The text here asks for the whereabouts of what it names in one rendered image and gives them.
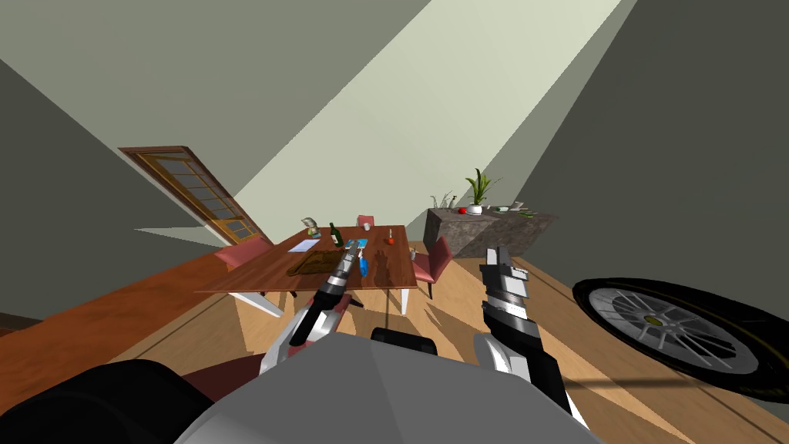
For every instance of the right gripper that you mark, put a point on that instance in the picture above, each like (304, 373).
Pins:
(505, 275)

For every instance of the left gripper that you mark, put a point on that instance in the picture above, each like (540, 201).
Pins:
(351, 254)

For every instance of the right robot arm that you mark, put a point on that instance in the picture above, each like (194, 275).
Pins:
(524, 351)

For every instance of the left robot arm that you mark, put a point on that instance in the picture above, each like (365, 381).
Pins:
(92, 407)

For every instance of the blue flat tablet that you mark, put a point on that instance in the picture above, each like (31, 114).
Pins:
(360, 243)

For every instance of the blue bottle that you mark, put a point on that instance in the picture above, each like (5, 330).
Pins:
(364, 266)

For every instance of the green glass bottle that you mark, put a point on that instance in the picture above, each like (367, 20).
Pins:
(336, 236)

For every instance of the stone sideboard with plant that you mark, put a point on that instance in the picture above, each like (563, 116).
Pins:
(487, 231)

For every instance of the red chair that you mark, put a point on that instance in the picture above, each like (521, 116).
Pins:
(433, 264)
(246, 253)
(366, 219)

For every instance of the brown wooden table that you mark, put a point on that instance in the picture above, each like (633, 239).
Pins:
(388, 274)

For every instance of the red apple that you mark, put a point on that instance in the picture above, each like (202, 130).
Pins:
(391, 240)

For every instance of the white sheet of paper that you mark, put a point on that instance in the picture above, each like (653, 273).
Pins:
(304, 245)

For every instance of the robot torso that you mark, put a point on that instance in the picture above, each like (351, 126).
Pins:
(382, 401)

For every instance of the brown door with window panes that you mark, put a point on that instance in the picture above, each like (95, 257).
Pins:
(197, 197)

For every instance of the black car wheel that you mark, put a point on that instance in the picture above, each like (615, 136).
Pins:
(684, 336)

